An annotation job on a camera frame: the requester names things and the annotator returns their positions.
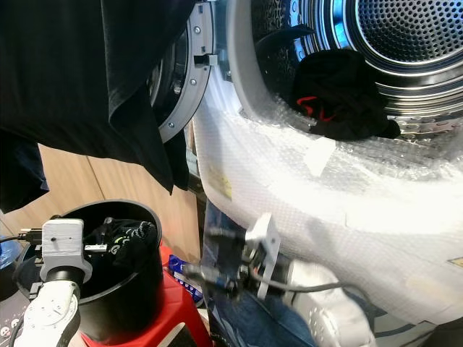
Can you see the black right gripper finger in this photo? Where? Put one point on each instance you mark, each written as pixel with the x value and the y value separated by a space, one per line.
pixel 211 275
pixel 228 236

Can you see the blue denim jeans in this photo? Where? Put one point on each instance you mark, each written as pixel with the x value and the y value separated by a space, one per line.
pixel 231 318

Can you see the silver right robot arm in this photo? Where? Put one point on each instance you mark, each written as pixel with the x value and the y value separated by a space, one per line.
pixel 333 311

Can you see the white bubble-wrapped washing machine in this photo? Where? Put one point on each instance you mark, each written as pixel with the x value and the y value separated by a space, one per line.
pixel 369 217

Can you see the blue and white package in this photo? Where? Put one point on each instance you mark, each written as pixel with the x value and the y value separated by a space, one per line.
pixel 184 278

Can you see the black garment with pale dots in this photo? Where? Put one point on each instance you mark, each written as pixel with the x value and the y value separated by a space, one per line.
pixel 134 242

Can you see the red plastic stool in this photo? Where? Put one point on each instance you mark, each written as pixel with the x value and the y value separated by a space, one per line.
pixel 181 311

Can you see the light wooden cabinet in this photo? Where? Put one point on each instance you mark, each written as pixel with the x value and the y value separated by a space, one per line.
pixel 94 181

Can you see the yellow washer label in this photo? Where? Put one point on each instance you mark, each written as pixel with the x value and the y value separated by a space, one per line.
pixel 219 182

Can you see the black clothing pile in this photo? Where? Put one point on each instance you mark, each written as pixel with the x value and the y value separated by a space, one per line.
pixel 29 275

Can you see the black round laundry bucket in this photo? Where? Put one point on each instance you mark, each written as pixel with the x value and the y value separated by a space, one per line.
pixel 137 303

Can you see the blue plastic bag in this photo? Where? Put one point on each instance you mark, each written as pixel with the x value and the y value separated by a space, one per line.
pixel 9 256

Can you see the grey patterned mat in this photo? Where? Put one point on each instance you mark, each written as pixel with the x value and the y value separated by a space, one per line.
pixel 11 322

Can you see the white tape strip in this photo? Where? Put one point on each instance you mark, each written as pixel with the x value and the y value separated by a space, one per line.
pixel 320 157

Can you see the grey round washer door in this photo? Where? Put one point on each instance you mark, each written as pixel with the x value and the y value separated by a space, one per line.
pixel 192 79

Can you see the grey washer door gasket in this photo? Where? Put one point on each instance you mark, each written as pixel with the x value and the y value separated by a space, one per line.
pixel 242 65

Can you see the large black hanging garment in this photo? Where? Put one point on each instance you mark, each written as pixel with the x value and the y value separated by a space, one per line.
pixel 72 58

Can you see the black garment with red print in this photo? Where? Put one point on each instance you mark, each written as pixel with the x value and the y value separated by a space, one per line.
pixel 351 101

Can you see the perforated steel washer drum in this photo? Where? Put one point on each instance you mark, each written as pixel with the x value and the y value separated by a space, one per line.
pixel 419 29

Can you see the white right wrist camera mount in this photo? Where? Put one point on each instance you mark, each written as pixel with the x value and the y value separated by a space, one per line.
pixel 269 246

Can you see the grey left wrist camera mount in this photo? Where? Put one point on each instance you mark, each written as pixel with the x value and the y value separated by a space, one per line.
pixel 63 240

